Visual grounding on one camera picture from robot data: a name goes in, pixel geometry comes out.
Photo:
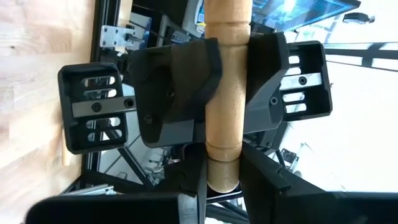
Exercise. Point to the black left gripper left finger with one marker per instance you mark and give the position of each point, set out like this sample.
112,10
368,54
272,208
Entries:
124,210

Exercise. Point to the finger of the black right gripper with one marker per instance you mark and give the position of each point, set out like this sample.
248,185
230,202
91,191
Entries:
264,77
174,87

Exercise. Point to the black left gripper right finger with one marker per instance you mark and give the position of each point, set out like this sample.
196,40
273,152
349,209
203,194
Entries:
295,208

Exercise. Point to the wooden rolling pin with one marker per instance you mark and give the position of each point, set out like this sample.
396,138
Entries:
227,109

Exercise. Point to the black monitor blue screen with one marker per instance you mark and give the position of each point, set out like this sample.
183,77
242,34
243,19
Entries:
311,11

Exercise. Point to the silver metal bracket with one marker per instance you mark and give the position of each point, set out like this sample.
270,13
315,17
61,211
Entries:
116,36

